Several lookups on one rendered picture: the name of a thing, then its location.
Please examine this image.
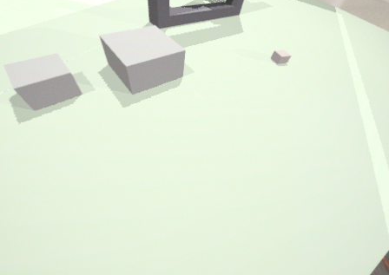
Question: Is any small pinkish-grey cube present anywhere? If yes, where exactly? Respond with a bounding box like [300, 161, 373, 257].
[271, 49, 291, 64]

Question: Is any grey box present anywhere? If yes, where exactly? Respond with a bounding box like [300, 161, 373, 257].
[4, 53, 82, 111]
[99, 25, 186, 95]

